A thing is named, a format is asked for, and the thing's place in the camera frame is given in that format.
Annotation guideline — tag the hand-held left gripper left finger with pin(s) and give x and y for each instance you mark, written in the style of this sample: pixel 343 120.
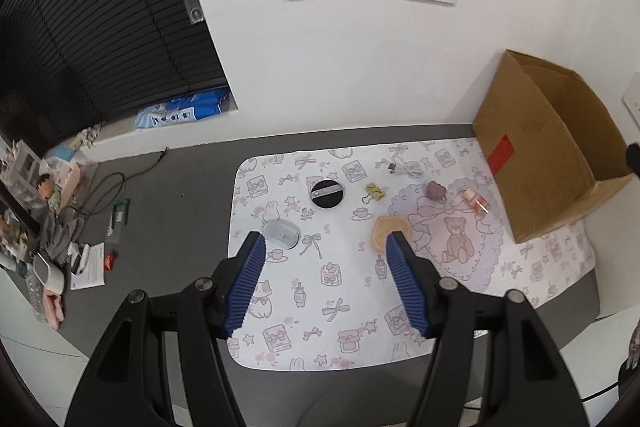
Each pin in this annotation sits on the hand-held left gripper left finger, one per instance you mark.
pixel 247 282

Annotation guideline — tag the white cup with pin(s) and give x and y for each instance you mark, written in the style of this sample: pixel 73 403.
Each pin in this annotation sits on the white cup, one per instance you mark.
pixel 50 274

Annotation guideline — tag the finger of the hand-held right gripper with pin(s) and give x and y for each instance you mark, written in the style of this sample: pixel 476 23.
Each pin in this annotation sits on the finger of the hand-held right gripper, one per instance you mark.
pixel 634 157

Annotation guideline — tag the pink cloth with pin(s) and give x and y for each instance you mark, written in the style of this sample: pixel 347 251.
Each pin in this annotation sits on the pink cloth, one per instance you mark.
pixel 54 309

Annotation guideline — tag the small pink bottle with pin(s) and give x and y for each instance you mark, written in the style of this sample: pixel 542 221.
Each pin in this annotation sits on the small pink bottle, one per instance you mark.
pixel 474 199

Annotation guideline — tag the pink storage box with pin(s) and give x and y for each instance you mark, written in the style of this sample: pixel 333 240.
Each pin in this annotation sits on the pink storage box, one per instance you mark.
pixel 70 177

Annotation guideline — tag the white paper booklet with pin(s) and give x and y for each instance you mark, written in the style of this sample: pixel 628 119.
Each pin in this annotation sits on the white paper booklet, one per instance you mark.
pixel 90 267

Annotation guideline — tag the black window blinds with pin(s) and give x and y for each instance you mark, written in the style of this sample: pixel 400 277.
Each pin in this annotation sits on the black window blinds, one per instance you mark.
pixel 100 7

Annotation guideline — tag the brown heart-shaped object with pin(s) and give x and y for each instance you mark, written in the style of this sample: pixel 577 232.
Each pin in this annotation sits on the brown heart-shaped object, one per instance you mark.
pixel 435 190

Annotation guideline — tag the black round lid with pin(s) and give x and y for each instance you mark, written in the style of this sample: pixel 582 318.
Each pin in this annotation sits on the black round lid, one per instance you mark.
pixel 326 194

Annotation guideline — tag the blue and white packet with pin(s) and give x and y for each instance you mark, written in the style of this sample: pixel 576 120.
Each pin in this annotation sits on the blue and white packet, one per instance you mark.
pixel 185 109

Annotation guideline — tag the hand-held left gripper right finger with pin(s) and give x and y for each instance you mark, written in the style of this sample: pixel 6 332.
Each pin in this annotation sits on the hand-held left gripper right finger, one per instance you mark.
pixel 407 287

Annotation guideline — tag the printed white table mat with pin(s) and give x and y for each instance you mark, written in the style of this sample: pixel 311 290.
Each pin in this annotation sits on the printed white table mat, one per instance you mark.
pixel 325 267

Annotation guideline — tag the grey round case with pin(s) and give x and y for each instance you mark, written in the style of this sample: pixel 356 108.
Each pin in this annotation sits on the grey round case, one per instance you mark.
pixel 280 234

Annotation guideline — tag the brown cardboard box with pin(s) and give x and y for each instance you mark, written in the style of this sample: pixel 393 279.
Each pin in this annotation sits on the brown cardboard box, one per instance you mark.
pixel 530 157

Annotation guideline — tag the round beige powder puff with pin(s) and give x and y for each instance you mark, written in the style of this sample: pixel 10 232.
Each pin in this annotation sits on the round beige powder puff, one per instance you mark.
pixel 382 229

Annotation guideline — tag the white side wall socket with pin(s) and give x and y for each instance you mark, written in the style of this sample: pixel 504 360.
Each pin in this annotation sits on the white side wall socket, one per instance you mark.
pixel 632 102

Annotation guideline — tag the yellow binder clip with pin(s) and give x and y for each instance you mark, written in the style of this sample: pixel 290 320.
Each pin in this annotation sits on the yellow binder clip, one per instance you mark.
pixel 375 192

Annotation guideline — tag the small red wrapper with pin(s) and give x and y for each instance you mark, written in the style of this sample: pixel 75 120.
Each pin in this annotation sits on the small red wrapper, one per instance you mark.
pixel 110 260

